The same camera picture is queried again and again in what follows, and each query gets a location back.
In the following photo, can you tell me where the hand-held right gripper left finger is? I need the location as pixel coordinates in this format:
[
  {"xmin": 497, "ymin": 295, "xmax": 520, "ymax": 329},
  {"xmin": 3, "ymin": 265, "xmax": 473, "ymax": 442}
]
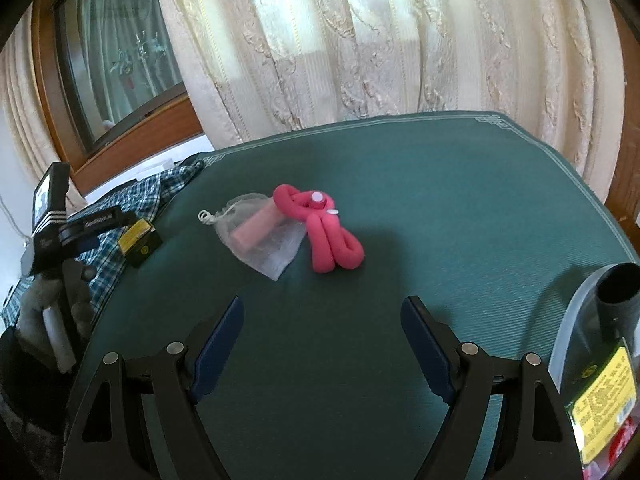
[{"xmin": 59, "ymin": 296, "xmax": 246, "ymax": 480}]

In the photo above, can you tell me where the white mesh drawstring bag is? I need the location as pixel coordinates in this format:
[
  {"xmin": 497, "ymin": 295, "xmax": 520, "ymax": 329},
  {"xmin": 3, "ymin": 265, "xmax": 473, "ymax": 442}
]
[{"xmin": 198, "ymin": 192, "xmax": 307, "ymax": 281}]

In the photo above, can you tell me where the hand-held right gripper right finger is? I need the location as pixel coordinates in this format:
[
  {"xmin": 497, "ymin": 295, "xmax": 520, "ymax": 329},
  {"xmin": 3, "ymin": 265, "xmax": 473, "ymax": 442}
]
[{"xmin": 401, "ymin": 296, "xmax": 583, "ymax": 480}]

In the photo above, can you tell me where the brown wooden frame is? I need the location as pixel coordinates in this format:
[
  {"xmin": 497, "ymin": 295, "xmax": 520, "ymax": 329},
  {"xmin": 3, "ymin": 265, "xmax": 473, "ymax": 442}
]
[{"xmin": 602, "ymin": 0, "xmax": 640, "ymax": 241}]

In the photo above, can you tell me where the small green box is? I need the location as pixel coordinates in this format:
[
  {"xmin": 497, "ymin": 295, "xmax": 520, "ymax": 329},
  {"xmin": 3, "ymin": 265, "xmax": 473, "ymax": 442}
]
[{"xmin": 118, "ymin": 218, "xmax": 164, "ymax": 267}]

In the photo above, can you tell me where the blue plaid cloth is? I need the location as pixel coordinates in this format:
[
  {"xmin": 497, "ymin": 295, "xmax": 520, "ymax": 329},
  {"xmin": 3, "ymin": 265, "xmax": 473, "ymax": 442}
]
[{"xmin": 0, "ymin": 160, "xmax": 206, "ymax": 331}]

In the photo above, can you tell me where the wide cream embroidered curtain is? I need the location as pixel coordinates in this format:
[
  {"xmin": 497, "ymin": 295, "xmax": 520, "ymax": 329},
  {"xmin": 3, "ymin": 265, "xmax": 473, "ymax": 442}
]
[{"xmin": 150, "ymin": 0, "xmax": 623, "ymax": 201}]

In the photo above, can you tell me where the large green box yellow label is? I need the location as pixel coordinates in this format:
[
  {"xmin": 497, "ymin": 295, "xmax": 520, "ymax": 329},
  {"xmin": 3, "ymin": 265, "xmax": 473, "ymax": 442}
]
[{"xmin": 565, "ymin": 337, "xmax": 640, "ymax": 468}]

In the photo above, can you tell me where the narrow cream curtain panel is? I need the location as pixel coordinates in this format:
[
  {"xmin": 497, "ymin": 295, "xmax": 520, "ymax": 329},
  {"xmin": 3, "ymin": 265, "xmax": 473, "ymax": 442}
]
[{"xmin": 0, "ymin": 50, "xmax": 83, "ymax": 206}]

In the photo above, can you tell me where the pink foam hair curler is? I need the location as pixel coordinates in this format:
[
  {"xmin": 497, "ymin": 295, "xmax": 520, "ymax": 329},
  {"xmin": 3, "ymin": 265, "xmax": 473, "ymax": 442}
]
[{"xmin": 273, "ymin": 184, "xmax": 365, "ymax": 274}]

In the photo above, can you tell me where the red glue packet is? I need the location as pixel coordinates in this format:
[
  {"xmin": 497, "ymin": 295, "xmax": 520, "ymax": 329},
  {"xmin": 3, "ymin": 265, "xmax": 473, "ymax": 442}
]
[{"xmin": 582, "ymin": 417, "xmax": 640, "ymax": 477}]

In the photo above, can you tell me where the brown wooden framed window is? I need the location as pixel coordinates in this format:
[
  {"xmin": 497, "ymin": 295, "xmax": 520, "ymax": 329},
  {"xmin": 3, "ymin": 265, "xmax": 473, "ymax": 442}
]
[{"xmin": 30, "ymin": 0, "xmax": 208, "ymax": 181}]

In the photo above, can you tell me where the clear bag with yellow label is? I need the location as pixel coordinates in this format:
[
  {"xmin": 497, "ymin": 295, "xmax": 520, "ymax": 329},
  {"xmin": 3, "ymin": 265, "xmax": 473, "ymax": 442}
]
[{"xmin": 547, "ymin": 261, "xmax": 640, "ymax": 480}]

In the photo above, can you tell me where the pale pink foam roll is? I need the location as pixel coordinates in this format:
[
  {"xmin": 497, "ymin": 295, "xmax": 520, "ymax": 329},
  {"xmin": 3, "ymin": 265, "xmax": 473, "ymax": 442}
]
[{"xmin": 231, "ymin": 204, "xmax": 279, "ymax": 251}]

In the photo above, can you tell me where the person's left hand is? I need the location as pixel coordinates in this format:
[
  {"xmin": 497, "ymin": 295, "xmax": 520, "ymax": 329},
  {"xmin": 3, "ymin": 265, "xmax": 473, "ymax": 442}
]
[{"xmin": 20, "ymin": 276, "xmax": 95, "ymax": 366}]

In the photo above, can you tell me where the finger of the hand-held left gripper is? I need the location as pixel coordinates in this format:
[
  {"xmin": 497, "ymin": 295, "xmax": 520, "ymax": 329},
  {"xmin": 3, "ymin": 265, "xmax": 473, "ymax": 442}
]
[{"xmin": 59, "ymin": 209, "xmax": 138, "ymax": 248}]

